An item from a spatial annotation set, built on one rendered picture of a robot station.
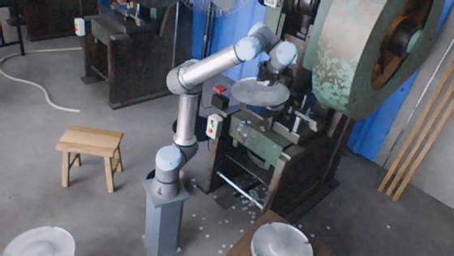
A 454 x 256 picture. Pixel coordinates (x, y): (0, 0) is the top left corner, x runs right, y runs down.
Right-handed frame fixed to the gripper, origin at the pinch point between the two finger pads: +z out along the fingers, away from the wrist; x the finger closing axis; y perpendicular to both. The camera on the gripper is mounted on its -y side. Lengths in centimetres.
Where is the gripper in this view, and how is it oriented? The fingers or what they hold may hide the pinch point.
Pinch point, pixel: (266, 81)
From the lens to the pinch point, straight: 162.2
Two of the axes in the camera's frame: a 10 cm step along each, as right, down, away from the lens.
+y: -9.8, -0.8, -1.6
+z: -1.7, 1.9, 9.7
